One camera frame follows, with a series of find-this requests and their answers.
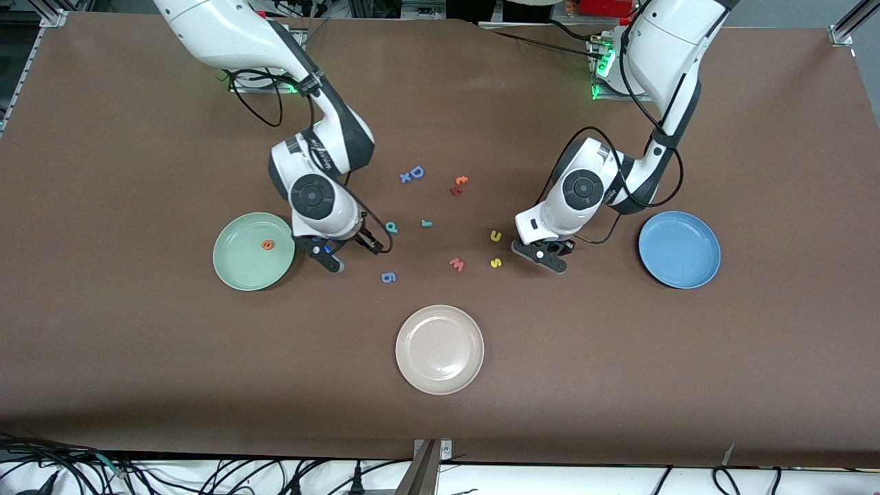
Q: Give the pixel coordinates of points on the blue foam letter D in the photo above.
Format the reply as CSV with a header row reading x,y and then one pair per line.
x,y
412,172

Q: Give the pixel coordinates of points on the blue plate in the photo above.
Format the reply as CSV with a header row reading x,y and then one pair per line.
x,y
679,249

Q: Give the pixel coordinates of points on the pink foam letter w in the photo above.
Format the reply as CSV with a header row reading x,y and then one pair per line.
x,y
456,264

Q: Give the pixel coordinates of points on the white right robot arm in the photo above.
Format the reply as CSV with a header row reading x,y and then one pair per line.
x,y
227,34

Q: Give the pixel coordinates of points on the aluminium camera mount post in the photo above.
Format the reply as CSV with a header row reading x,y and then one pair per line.
x,y
423,474

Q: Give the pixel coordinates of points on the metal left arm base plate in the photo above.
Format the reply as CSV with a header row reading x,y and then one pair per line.
x,y
619,96

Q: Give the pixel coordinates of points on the light green plate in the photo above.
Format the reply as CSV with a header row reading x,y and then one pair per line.
x,y
240,268

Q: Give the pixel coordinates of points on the red box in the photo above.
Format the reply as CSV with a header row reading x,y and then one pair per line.
x,y
601,7

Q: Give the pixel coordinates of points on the grey tape piece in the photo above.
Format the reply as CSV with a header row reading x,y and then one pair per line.
x,y
729,454

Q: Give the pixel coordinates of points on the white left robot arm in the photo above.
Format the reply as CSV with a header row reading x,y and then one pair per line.
x,y
674,48

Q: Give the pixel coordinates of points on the beige rounded fabric object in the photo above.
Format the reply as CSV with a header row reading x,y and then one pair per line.
x,y
529,3

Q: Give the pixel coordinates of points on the beige plate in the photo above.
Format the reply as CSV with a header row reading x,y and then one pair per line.
x,y
440,350

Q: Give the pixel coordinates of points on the brown table cover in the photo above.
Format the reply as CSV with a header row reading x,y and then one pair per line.
x,y
137,357

